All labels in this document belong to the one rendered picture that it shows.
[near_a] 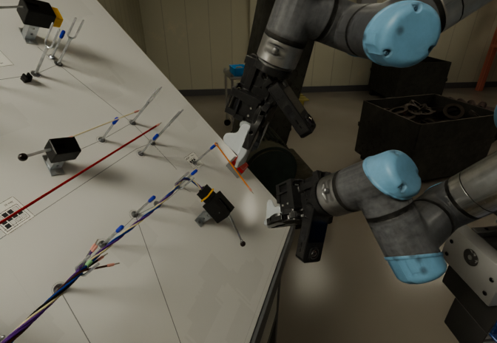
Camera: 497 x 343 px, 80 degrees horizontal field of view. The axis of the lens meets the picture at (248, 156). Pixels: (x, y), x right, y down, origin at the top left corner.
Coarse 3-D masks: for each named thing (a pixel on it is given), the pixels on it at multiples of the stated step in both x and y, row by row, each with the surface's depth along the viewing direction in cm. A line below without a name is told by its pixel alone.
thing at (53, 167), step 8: (48, 144) 52; (56, 144) 53; (64, 144) 54; (72, 144) 55; (40, 152) 51; (48, 152) 53; (56, 152) 52; (64, 152) 53; (72, 152) 54; (24, 160) 50; (48, 160) 56; (56, 160) 53; (64, 160) 55; (48, 168) 56; (56, 168) 57
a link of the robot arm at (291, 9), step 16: (288, 0) 45; (304, 0) 45; (320, 0) 45; (272, 16) 48; (288, 16) 46; (304, 16) 46; (320, 16) 46; (272, 32) 48; (288, 32) 47; (304, 32) 48; (320, 32) 48
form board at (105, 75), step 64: (0, 0) 70; (64, 0) 85; (64, 64) 72; (128, 64) 89; (0, 128) 54; (64, 128) 63; (128, 128) 75; (192, 128) 94; (0, 192) 49; (64, 192) 56; (128, 192) 66; (192, 192) 79; (256, 192) 98; (0, 256) 45; (64, 256) 51; (128, 256) 58; (192, 256) 68; (256, 256) 82; (0, 320) 41; (64, 320) 46; (128, 320) 52; (192, 320) 60; (256, 320) 71
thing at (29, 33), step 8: (24, 0) 63; (32, 0) 64; (0, 8) 61; (8, 8) 61; (24, 8) 63; (32, 8) 63; (40, 8) 64; (48, 8) 66; (24, 16) 63; (32, 16) 64; (40, 16) 65; (48, 16) 66; (24, 24) 67; (32, 24) 65; (40, 24) 66; (48, 24) 67; (24, 32) 68; (32, 32) 68; (24, 40) 68; (32, 40) 69
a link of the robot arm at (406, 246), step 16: (416, 208) 44; (432, 208) 46; (368, 224) 46; (384, 224) 43; (400, 224) 42; (416, 224) 42; (432, 224) 44; (448, 224) 46; (384, 240) 44; (400, 240) 42; (416, 240) 42; (432, 240) 43; (400, 256) 43; (416, 256) 41; (432, 256) 41; (400, 272) 43; (416, 272) 42; (432, 272) 41
